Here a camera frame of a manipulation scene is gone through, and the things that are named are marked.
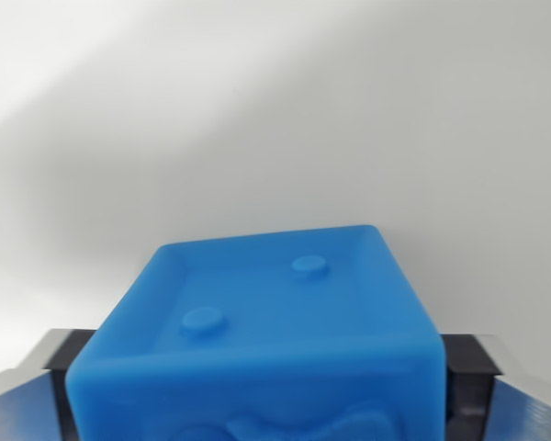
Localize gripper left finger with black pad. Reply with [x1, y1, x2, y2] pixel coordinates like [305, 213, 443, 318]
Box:
[0, 328, 96, 441]

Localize blue cube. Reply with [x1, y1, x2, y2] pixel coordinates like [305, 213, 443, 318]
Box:
[66, 223, 449, 441]

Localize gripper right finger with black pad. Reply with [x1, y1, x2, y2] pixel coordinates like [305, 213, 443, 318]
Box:
[439, 333, 551, 441]

